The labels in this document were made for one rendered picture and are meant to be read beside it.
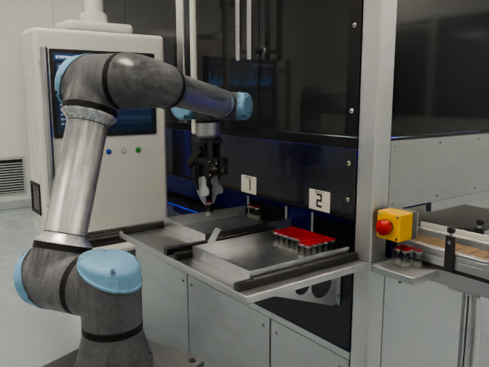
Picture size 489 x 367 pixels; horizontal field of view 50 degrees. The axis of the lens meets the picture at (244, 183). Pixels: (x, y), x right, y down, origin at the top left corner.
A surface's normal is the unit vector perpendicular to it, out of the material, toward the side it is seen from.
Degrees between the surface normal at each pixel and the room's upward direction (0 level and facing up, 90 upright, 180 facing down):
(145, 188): 90
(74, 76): 71
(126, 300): 90
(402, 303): 90
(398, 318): 90
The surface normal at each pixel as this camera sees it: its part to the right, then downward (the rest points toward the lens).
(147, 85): 0.44, 0.29
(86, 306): -0.45, 0.18
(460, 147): 0.60, 0.14
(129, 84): 0.17, 0.28
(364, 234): -0.80, 0.10
